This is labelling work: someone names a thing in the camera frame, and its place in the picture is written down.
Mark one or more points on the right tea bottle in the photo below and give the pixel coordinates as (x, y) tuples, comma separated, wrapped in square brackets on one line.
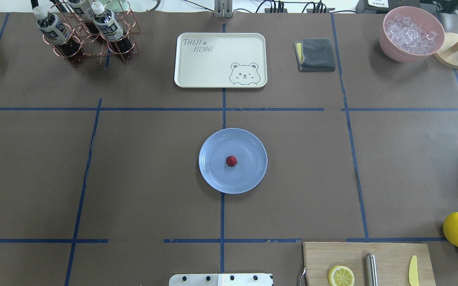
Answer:
[(109, 26)]

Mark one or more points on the copper wire bottle rack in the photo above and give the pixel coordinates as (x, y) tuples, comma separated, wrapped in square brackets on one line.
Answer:
[(83, 40)]

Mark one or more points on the wooden cutting board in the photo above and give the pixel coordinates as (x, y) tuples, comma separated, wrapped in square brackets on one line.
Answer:
[(392, 262)]

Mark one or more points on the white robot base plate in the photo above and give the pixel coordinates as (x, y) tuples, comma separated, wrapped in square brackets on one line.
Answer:
[(222, 279)]

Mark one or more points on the rear tea bottle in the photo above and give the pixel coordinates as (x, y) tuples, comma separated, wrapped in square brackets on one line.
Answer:
[(83, 10)]

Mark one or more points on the red strawberry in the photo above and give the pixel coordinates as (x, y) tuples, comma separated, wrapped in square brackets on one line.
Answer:
[(231, 161)]

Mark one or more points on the tea bottle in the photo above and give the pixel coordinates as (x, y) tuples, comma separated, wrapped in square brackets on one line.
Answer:
[(83, 10), (56, 33), (109, 26)]

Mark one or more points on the pink bowl of ice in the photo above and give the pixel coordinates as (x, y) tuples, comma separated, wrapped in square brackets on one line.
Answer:
[(410, 34)]

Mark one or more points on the metal knife handle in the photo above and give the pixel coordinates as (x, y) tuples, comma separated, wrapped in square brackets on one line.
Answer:
[(371, 267)]

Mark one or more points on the lemon half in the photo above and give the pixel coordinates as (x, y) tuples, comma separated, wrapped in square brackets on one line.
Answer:
[(341, 275)]

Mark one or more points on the grey folded cloth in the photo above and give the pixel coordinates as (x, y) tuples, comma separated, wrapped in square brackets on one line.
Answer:
[(315, 55)]

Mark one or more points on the blue plastic plate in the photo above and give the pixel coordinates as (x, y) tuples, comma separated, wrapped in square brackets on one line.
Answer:
[(251, 156)]

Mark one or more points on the cream bear tray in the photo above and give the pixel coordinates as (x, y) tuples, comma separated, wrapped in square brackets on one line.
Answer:
[(221, 60)]

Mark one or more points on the yellow plastic knife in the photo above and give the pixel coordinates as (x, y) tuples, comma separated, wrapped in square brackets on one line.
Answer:
[(413, 278)]

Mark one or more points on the front left tea bottle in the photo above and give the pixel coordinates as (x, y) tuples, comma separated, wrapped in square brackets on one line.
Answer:
[(56, 33)]

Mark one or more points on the aluminium frame post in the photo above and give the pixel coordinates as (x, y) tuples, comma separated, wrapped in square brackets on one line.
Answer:
[(223, 9)]

